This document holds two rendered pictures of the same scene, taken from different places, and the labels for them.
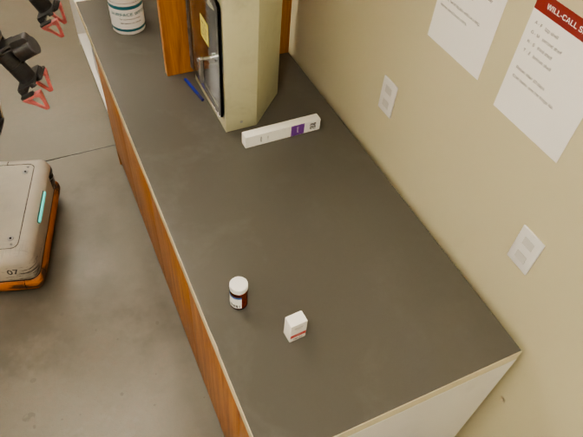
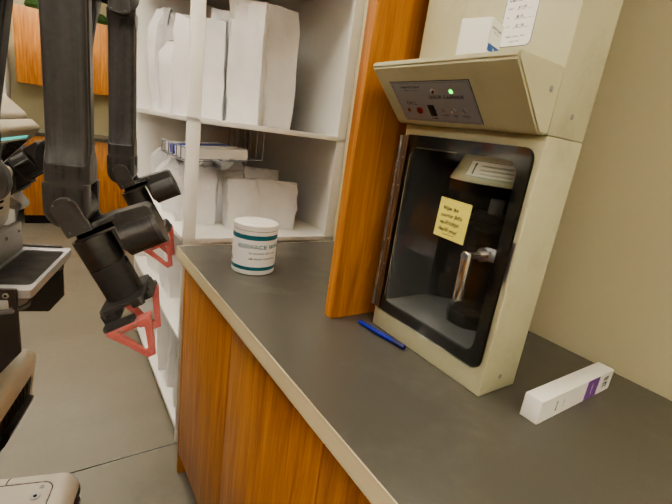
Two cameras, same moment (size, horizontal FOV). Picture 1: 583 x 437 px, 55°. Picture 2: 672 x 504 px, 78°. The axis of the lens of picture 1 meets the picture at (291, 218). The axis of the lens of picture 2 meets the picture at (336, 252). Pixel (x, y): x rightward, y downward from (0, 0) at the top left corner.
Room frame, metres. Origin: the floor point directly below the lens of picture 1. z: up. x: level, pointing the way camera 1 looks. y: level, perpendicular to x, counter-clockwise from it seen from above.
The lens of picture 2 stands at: (0.78, 0.62, 1.37)
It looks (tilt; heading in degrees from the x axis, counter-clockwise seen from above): 16 degrees down; 354
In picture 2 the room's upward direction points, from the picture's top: 8 degrees clockwise
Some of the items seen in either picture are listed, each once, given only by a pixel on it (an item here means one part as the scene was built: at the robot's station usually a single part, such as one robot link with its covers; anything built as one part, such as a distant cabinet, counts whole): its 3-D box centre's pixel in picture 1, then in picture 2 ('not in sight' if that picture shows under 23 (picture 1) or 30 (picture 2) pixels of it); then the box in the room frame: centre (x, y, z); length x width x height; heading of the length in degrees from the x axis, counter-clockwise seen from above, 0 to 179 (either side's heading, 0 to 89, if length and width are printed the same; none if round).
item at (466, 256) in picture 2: (206, 68); (469, 274); (1.45, 0.31, 1.17); 0.05 x 0.03 x 0.10; 119
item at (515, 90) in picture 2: not in sight; (450, 95); (1.53, 0.37, 1.46); 0.32 x 0.12 x 0.10; 29
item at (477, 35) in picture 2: not in sight; (479, 42); (1.50, 0.36, 1.54); 0.05 x 0.05 x 0.06; 46
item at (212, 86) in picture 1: (204, 41); (438, 243); (1.56, 0.33, 1.19); 0.30 x 0.01 x 0.40; 29
